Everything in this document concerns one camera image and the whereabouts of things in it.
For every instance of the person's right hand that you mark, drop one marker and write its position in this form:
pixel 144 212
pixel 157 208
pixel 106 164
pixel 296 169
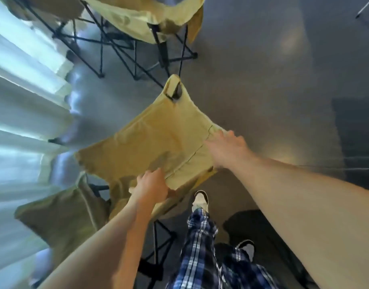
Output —
pixel 229 150

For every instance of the person's left hand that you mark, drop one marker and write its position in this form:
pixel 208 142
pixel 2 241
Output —
pixel 150 189

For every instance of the person's left forearm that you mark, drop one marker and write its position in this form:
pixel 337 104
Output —
pixel 97 255

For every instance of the person's right forearm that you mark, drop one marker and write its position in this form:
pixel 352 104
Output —
pixel 317 213

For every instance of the person's left shoe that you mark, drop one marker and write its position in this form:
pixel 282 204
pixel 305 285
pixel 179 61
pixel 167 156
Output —
pixel 201 200

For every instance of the person's shoe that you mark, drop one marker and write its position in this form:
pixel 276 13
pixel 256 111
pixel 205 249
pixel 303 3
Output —
pixel 201 200
pixel 246 248

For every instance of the person's right shoe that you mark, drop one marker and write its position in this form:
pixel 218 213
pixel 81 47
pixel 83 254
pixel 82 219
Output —
pixel 246 248

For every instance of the blue plaid trousers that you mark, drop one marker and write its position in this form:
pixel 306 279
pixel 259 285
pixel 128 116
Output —
pixel 196 252

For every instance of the white sheer curtain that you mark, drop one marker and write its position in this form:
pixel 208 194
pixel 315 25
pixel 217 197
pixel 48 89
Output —
pixel 22 102

